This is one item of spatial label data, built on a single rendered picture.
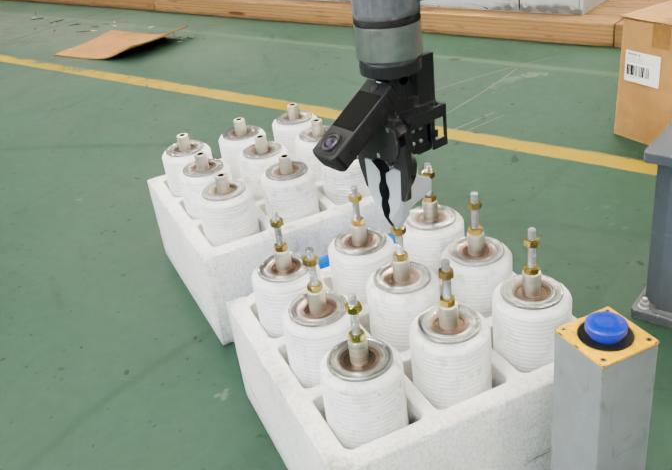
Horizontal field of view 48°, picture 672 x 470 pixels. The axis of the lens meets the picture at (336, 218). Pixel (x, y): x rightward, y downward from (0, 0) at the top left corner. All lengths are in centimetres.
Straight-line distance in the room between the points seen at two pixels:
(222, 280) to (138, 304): 29
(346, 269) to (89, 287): 72
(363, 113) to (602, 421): 41
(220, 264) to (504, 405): 56
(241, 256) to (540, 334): 55
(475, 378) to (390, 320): 14
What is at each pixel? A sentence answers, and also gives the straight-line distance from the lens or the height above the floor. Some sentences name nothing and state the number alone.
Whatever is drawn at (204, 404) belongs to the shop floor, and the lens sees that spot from 125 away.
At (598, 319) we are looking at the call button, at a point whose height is 33.
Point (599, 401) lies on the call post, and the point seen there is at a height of 27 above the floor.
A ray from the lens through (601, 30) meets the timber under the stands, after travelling 274.
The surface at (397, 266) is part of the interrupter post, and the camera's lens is 97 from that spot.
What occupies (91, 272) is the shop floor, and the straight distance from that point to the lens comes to 169.
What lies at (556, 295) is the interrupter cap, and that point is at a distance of 95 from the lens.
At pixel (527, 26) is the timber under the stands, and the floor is 5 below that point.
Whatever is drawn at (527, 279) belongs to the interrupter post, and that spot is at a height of 28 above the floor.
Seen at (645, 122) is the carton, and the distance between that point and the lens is 197.
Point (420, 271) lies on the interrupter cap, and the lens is 100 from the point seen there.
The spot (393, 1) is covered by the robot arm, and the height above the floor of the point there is 61.
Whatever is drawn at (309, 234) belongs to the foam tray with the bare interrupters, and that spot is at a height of 16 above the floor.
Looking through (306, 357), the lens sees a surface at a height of 21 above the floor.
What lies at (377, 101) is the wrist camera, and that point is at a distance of 85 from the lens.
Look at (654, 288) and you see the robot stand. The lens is 134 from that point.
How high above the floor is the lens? 79
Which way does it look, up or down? 28 degrees down
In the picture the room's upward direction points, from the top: 8 degrees counter-clockwise
